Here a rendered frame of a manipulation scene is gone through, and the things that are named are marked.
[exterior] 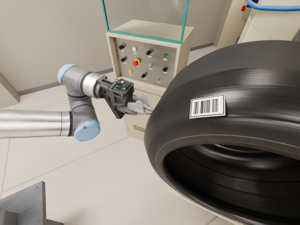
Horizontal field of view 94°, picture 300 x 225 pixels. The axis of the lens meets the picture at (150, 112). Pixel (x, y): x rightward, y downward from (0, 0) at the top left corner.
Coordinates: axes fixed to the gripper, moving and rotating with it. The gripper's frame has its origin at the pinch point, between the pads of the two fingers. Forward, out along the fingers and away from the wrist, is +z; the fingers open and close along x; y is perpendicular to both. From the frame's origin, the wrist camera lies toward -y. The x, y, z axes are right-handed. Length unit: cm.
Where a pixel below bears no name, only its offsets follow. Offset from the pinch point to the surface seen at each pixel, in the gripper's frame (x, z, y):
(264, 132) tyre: -12.6, 22.6, 21.2
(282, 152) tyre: -13.2, 26.6, 19.3
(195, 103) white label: -10.1, 11.6, 19.6
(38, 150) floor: -9, -132, -142
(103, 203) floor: -22, -24, -128
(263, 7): 25.5, 19.5, 30.7
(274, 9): 25.1, 22.3, 30.9
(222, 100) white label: -10.3, 15.4, 22.5
